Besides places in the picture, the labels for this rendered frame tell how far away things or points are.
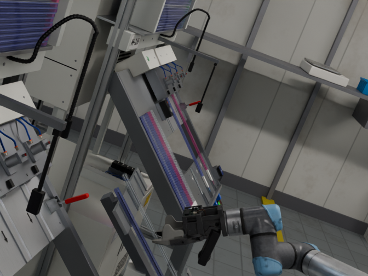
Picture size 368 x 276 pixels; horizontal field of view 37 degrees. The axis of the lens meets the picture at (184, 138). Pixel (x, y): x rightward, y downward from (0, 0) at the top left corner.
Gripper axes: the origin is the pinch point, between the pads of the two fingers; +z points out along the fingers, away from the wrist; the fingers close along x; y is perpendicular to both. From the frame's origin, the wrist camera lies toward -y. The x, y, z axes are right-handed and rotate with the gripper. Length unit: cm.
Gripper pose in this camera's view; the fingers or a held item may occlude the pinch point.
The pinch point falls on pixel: (157, 238)
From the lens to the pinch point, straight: 160.6
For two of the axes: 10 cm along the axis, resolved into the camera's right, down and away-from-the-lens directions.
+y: -1.7, -9.5, -2.4
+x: -0.9, 2.6, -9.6
